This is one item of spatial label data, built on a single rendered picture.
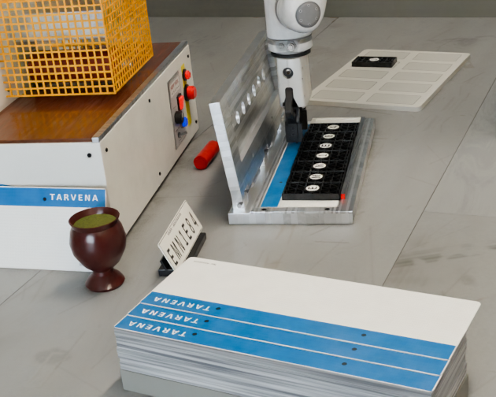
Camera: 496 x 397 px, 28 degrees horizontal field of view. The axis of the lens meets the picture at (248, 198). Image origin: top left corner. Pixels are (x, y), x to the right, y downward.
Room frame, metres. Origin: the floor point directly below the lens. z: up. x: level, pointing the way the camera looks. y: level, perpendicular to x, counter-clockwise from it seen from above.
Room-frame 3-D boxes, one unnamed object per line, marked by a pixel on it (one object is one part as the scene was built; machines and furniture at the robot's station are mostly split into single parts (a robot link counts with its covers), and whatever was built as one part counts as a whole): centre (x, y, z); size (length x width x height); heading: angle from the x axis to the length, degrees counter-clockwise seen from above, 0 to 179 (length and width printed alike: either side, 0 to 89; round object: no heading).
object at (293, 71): (1.81, -0.11, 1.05); 0.10 x 0.07 x 0.11; 166
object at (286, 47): (1.80, -0.11, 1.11); 0.09 x 0.08 x 0.03; 166
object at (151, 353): (1.00, -0.03, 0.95); 0.40 x 0.13 x 0.09; 60
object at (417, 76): (2.18, -0.35, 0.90); 0.40 x 0.27 x 0.01; 151
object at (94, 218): (1.33, 0.23, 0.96); 0.09 x 0.09 x 0.11
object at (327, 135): (1.77, -0.17, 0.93); 0.10 x 0.05 x 0.01; 76
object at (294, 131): (1.76, -0.10, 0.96); 0.03 x 0.03 x 0.07; 76
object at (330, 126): (1.81, -0.18, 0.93); 0.10 x 0.05 x 0.01; 76
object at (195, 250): (1.39, 0.11, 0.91); 0.13 x 0.04 x 0.03; 166
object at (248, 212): (1.68, -0.12, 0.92); 0.44 x 0.21 x 0.04; 166
